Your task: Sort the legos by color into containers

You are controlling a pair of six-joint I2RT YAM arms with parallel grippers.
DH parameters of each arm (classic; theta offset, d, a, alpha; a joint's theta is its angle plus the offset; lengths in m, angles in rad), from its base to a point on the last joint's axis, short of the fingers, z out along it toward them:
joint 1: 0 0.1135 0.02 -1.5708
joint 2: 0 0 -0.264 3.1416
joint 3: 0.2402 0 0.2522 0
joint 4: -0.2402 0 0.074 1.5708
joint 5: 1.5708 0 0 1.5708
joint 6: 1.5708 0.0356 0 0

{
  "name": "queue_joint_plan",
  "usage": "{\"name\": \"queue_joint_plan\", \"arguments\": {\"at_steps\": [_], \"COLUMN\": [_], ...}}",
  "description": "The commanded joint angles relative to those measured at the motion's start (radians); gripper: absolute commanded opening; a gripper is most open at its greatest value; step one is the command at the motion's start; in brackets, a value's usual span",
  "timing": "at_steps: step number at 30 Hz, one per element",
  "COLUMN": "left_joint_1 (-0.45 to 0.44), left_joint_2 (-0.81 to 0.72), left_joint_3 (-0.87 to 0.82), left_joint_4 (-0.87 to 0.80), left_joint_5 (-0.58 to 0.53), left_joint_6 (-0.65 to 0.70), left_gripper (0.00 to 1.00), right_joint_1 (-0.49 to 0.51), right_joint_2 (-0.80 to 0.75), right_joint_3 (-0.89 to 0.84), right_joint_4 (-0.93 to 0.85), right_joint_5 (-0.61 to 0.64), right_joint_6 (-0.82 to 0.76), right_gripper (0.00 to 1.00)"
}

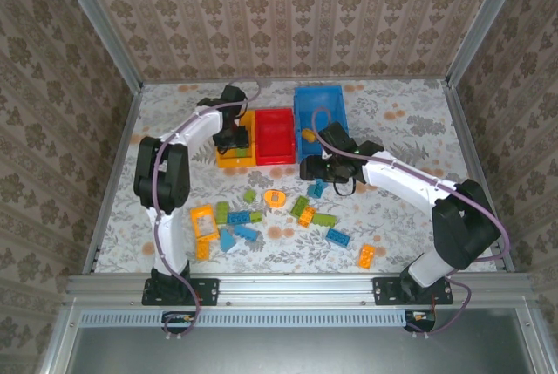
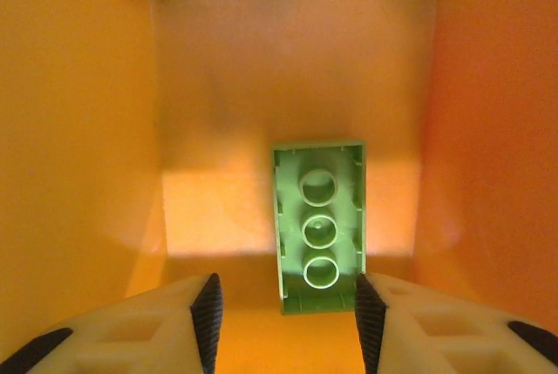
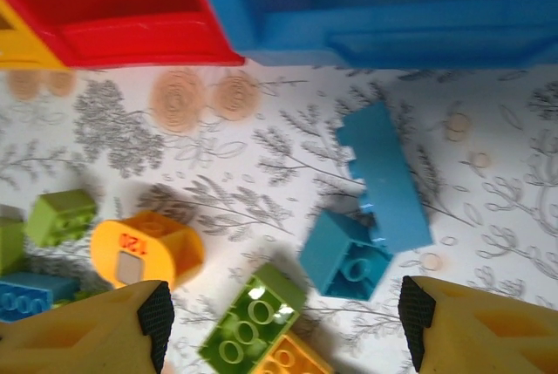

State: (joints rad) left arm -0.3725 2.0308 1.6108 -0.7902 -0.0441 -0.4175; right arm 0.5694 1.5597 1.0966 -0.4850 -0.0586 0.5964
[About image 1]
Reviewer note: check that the teal lego brick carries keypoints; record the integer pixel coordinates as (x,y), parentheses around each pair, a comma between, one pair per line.
(316,189)

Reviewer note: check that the orange square lego brick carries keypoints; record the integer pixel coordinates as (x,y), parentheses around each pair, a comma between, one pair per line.
(308,136)

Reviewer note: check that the long green lego brick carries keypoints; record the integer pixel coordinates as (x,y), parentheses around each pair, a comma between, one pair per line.
(324,219)

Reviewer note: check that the blue lego brick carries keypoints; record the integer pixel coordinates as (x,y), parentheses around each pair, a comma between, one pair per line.
(239,217)
(246,233)
(338,237)

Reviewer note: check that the orange lego window frame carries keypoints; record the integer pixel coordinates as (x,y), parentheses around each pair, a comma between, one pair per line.
(195,215)

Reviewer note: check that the light blue slope lego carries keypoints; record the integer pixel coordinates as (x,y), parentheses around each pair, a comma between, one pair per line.
(226,242)

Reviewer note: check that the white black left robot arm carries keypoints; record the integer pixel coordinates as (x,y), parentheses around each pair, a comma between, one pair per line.
(165,226)

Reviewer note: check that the yellow plastic bin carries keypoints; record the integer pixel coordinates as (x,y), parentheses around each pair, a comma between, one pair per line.
(226,162)

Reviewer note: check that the red plastic bin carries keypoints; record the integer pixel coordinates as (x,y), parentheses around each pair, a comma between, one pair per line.
(274,136)

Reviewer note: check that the blue plastic bin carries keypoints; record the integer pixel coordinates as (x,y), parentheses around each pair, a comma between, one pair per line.
(318,97)

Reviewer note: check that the floral patterned table covering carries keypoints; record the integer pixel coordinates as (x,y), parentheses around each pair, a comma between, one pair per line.
(392,226)

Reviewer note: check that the small green lego brick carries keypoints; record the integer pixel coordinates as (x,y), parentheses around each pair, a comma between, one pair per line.
(256,216)

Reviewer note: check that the wide aluminium mounting beam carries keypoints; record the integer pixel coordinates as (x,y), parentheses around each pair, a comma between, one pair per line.
(296,289)

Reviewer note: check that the grey metal panel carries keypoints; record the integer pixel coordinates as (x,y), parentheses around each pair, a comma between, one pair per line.
(305,352)

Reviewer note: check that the thin aluminium rear rail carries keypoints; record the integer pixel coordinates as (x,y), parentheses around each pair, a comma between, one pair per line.
(283,80)

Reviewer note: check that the aluminium side rail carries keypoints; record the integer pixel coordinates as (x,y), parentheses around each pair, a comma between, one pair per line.
(114,173)
(480,173)

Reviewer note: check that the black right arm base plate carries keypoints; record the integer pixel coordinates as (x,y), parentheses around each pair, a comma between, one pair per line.
(383,291)

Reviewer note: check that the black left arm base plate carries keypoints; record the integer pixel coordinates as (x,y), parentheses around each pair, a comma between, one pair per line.
(209,291)

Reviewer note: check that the aluminium corner post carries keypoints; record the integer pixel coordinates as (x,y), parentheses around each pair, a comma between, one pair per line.
(98,21)
(486,21)

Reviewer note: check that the aluminium frame leg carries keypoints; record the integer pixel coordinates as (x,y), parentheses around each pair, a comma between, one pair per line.
(534,339)
(59,339)

